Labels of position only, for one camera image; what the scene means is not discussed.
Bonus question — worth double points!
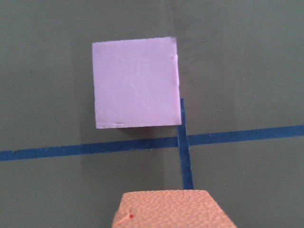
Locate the orange foam cube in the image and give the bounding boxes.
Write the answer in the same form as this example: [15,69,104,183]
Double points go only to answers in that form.
[112,190,236,228]

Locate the brown paper table cover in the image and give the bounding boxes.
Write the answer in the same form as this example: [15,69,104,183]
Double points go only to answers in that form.
[0,0,304,228]

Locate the pink foam cube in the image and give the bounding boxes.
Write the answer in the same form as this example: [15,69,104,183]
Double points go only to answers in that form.
[92,37,181,129]

